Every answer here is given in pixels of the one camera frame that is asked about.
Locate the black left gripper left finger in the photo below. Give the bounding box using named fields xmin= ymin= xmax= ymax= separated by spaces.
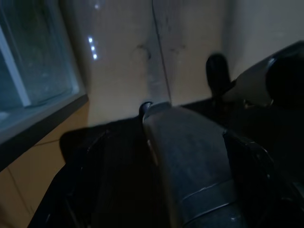
xmin=28 ymin=118 xmax=167 ymax=228

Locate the dark green pouch white label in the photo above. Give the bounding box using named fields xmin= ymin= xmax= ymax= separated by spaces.
xmin=139 ymin=101 xmax=240 ymax=228

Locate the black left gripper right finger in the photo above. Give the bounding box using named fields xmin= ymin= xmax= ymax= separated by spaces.
xmin=223 ymin=132 xmax=285 ymax=228

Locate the black robot foot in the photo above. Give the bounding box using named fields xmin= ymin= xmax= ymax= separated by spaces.
xmin=206 ymin=54 xmax=232 ymax=98

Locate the white framed glass window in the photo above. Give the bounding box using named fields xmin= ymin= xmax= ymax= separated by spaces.
xmin=0 ymin=0 xmax=90 ymax=171

